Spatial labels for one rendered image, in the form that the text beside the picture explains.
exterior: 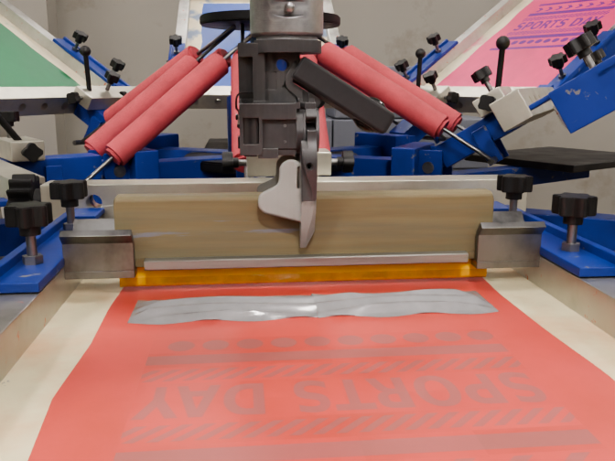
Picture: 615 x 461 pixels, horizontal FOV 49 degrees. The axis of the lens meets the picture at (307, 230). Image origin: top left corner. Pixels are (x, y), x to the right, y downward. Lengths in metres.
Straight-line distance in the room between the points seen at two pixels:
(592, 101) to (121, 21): 4.04
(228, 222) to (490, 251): 0.29
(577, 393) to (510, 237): 0.27
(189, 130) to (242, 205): 4.09
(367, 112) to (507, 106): 0.45
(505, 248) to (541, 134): 4.55
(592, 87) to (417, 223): 0.44
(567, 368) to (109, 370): 0.36
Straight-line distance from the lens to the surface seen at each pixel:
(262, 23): 0.70
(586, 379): 0.57
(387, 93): 1.38
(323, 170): 1.01
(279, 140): 0.70
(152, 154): 1.36
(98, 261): 0.74
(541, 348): 0.62
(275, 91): 0.71
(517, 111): 1.12
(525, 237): 0.78
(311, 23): 0.70
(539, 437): 0.48
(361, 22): 4.90
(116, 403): 0.51
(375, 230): 0.74
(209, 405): 0.50
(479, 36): 2.42
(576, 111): 1.10
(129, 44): 4.84
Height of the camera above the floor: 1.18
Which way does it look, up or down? 12 degrees down
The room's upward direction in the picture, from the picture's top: straight up
